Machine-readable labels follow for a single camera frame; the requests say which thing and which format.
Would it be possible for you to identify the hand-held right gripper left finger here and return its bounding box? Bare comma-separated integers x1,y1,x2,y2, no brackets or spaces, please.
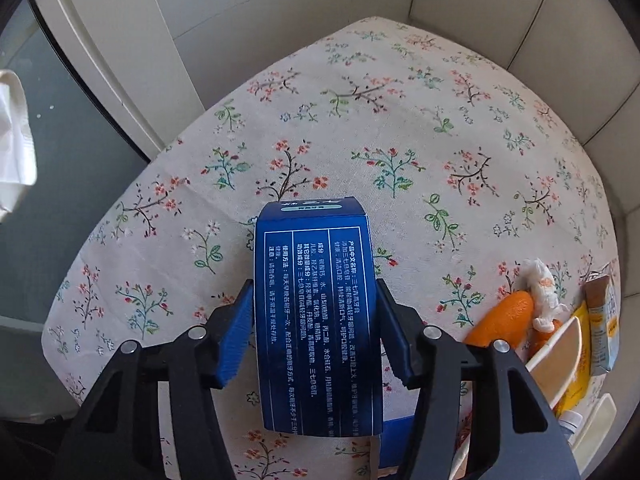
47,277,256,480

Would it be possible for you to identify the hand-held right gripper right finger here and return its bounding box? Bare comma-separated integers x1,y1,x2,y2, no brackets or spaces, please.
375,277,583,480

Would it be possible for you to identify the blue cardboard box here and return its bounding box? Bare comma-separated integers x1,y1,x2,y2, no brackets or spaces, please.
252,196,386,438

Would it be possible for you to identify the blue and brown milk carton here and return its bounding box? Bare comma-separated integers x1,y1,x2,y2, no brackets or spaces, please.
582,275,622,376

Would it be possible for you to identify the small orange peel piece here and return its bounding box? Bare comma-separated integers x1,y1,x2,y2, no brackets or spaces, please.
529,317,567,363

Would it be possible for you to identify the crumpled white tissue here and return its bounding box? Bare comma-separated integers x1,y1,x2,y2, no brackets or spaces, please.
520,258,564,331

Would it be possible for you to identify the white plastic tray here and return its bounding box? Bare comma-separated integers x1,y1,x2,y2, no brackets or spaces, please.
525,317,617,467

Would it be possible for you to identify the yellow snack packet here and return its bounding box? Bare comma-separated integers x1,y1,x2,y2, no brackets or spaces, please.
552,302,594,411

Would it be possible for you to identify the floral tablecloth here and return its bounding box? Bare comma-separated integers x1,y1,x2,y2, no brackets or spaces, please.
42,15,623,480

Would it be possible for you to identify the glass door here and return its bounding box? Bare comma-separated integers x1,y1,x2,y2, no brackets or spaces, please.
0,0,151,323

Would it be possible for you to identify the white hanging cloth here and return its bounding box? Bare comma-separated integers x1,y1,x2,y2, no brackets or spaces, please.
0,69,39,222

